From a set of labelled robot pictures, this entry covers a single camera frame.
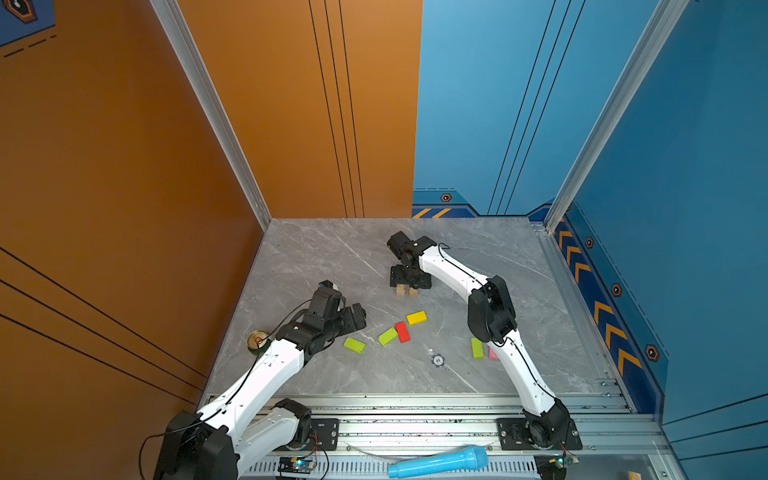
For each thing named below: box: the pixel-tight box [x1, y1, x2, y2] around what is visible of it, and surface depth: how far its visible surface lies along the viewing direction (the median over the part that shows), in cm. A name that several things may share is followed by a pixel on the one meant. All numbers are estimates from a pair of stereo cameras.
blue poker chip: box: [431, 354, 445, 368], surface depth 87 cm
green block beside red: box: [378, 327, 398, 346], surface depth 91 cm
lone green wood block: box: [343, 338, 366, 354], surface depth 89 cm
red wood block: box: [395, 322, 410, 343], surface depth 93 cm
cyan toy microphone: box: [388, 446, 489, 478], surface depth 68 cm
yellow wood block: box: [406, 310, 428, 326], surface depth 96 cm
